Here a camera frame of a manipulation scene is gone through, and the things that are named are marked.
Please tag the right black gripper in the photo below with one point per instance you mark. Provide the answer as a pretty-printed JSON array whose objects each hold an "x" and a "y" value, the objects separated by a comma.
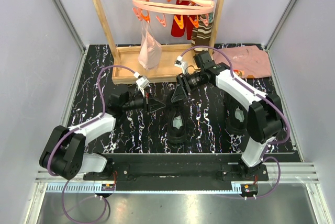
[{"x": 179, "y": 93}]

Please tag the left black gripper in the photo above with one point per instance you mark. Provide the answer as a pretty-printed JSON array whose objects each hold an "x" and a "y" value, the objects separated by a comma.
[{"x": 151, "y": 104}]

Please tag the black shoe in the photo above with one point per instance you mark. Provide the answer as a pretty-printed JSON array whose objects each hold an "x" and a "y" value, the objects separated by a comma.
[
  {"x": 236, "y": 123},
  {"x": 176, "y": 123}
]

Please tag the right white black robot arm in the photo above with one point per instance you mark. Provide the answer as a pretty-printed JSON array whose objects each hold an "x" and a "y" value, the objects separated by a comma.
[{"x": 265, "y": 118}]

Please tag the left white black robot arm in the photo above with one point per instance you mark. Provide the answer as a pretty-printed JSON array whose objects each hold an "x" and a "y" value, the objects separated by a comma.
[{"x": 64, "y": 154}]

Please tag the black marble pattern mat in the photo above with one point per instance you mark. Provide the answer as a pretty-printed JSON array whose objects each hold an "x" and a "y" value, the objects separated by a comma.
[{"x": 144, "y": 133}]

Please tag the pink hanging bra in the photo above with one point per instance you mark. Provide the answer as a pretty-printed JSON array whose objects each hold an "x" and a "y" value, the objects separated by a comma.
[{"x": 151, "y": 50}]

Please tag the brown striped hanging sock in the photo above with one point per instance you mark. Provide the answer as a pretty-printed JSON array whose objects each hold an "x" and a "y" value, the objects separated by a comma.
[{"x": 201, "y": 35}]

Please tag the red hanging sock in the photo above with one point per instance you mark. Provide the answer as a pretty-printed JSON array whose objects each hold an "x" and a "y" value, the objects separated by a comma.
[{"x": 181, "y": 25}]

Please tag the pink folded t-shirt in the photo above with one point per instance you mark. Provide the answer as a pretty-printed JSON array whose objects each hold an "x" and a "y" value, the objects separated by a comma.
[{"x": 249, "y": 62}]

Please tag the pink round clip hanger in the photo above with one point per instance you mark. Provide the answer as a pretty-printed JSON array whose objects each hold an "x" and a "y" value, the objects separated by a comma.
[{"x": 177, "y": 8}]

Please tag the left orange connector box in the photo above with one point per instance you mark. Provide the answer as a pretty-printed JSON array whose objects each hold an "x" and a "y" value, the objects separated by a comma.
[{"x": 108, "y": 187}]

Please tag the orange connector box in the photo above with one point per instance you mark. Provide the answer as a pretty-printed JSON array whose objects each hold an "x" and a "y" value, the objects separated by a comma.
[
  {"x": 249, "y": 189},
  {"x": 108, "y": 187}
]

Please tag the right orange connector box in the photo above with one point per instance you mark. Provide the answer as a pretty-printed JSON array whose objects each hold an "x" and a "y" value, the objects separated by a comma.
[{"x": 249, "y": 189}]

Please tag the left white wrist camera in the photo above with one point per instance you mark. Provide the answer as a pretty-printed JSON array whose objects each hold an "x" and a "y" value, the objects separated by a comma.
[{"x": 141, "y": 81}]

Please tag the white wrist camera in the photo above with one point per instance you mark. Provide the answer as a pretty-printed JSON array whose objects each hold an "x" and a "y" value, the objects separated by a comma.
[
  {"x": 141, "y": 81},
  {"x": 181, "y": 63}
]

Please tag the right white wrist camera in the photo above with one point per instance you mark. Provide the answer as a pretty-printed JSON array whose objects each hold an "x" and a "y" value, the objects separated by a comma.
[{"x": 181, "y": 63}]

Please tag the wooden drying rack frame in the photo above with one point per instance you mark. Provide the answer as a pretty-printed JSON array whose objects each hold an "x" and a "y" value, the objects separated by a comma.
[{"x": 127, "y": 57}]

